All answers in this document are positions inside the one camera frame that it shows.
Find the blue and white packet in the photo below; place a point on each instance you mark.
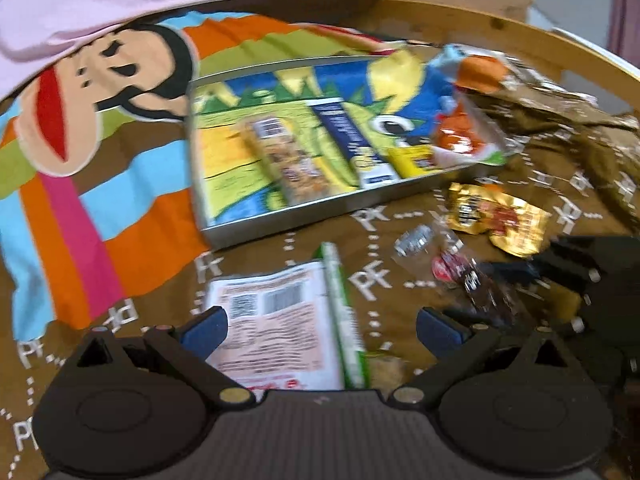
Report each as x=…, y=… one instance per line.
x=355, y=145

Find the nut bar packet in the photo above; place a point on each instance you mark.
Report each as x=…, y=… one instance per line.
x=285, y=165

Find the clear packet with red label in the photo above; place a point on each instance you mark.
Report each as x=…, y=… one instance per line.
x=450, y=270

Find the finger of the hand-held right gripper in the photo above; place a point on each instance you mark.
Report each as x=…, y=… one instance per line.
x=515, y=271

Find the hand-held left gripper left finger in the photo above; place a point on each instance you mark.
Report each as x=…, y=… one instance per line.
x=207, y=329

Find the wooden bed frame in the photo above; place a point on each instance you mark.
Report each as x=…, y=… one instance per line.
x=500, y=25

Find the golden orange packet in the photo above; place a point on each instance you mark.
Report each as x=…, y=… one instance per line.
x=500, y=220

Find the yellow and green packet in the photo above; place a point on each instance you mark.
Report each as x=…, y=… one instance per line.
x=415, y=162

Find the pink sheet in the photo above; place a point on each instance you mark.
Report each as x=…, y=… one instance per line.
x=125, y=5

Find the monkey print bed sheet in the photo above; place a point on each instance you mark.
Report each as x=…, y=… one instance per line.
x=100, y=200

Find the metal tray with dinosaur picture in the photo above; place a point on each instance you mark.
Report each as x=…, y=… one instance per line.
x=225, y=170

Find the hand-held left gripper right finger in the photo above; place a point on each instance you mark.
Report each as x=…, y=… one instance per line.
x=440, y=331

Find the clear packet of oranges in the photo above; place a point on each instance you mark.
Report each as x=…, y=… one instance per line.
x=460, y=135

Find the white pink snack packet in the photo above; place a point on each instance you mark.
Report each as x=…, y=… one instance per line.
x=280, y=320

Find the green stick packet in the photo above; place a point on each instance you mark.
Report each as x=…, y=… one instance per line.
x=345, y=310

